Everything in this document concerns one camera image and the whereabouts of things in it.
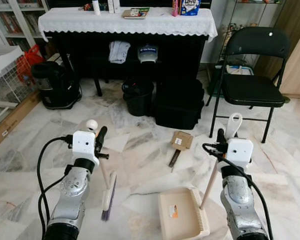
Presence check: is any beige broom with purple bristles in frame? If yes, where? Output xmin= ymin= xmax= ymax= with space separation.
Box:
xmin=86 ymin=119 xmax=118 ymax=222

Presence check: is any beige plastic dustpan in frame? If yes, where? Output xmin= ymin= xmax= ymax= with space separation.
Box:
xmin=158 ymin=113 xmax=243 ymax=240

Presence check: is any brown cardboard piece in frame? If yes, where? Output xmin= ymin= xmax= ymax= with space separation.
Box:
xmin=171 ymin=131 xmax=194 ymax=151

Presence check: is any dark brown stick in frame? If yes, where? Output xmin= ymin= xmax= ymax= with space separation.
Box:
xmin=169 ymin=149 xmax=182 ymax=168

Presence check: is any black waste bin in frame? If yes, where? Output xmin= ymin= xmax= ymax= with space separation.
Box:
xmin=122 ymin=77 xmax=155 ymax=117

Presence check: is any black fabric case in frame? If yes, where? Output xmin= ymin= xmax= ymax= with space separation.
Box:
xmin=154 ymin=77 xmax=206 ymax=131

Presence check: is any black folding chair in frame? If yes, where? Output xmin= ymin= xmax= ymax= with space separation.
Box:
xmin=208 ymin=26 xmax=292 ymax=144

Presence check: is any blue and white tray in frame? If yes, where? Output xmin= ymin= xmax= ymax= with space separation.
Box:
xmin=225 ymin=64 xmax=255 ymax=77

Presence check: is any black vacuum cleaner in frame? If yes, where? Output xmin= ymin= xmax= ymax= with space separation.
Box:
xmin=31 ymin=61 xmax=82 ymax=110

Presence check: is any grey folded cloth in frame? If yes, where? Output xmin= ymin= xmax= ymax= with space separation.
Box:
xmin=108 ymin=41 xmax=132 ymax=64

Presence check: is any brown wooden board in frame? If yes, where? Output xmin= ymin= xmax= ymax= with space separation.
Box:
xmin=0 ymin=91 xmax=42 ymax=153

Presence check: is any white and blue bag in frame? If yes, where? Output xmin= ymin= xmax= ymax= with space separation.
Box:
xmin=137 ymin=44 xmax=159 ymax=65

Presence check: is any red bag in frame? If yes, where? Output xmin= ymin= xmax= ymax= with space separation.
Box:
xmin=16 ymin=44 xmax=45 ymax=83

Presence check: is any light wooden cabinet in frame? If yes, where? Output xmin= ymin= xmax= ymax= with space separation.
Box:
xmin=255 ymin=0 xmax=300 ymax=98

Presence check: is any white lace tablecloth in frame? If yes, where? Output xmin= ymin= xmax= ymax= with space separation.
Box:
xmin=38 ymin=6 xmax=218 ymax=42

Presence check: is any thin metal rack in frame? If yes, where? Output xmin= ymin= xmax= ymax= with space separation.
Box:
xmin=217 ymin=0 xmax=286 ymax=66

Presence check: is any colourful book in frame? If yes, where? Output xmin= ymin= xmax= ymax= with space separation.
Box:
xmin=122 ymin=7 xmax=151 ymax=20

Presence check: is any white bottle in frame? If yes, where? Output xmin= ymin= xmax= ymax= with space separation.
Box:
xmin=92 ymin=0 xmax=101 ymax=16

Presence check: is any blue and white box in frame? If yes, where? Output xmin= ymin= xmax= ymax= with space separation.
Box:
xmin=180 ymin=0 xmax=201 ymax=16

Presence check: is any pink box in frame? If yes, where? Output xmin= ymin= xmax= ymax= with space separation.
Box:
xmin=172 ymin=0 xmax=181 ymax=17

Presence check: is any white bookshelf with books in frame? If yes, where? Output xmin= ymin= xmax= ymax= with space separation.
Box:
xmin=0 ymin=0 xmax=48 ymax=51

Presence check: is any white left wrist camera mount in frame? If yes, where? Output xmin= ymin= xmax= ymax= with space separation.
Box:
xmin=72 ymin=131 xmax=98 ymax=167

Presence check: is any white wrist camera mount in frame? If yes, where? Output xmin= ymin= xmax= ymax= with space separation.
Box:
xmin=225 ymin=138 xmax=254 ymax=171
xmin=72 ymin=131 xmax=98 ymax=167

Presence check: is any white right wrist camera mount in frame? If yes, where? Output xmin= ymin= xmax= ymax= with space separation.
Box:
xmin=225 ymin=138 xmax=254 ymax=171

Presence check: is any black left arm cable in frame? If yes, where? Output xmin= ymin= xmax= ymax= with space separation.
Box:
xmin=36 ymin=135 xmax=74 ymax=237

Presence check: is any white wire cage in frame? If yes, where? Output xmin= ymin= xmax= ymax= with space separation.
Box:
xmin=0 ymin=45 xmax=38 ymax=133

